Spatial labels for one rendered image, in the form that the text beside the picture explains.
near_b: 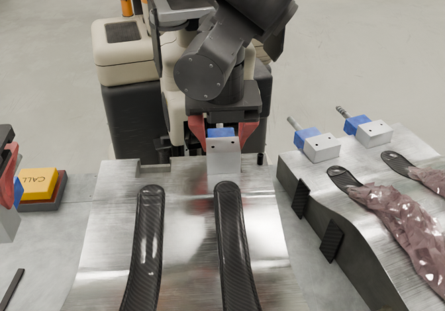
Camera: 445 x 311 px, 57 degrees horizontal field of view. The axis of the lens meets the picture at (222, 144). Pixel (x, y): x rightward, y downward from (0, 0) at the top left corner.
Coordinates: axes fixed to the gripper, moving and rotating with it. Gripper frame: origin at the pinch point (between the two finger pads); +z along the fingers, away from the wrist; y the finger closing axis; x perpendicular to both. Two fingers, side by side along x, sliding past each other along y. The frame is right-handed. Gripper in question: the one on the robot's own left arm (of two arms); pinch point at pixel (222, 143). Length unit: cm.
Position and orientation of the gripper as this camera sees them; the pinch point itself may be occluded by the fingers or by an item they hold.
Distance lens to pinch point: 62.0
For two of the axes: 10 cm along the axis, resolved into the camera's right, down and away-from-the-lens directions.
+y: 10.0, -0.5, 0.5
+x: -0.7, -6.5, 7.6
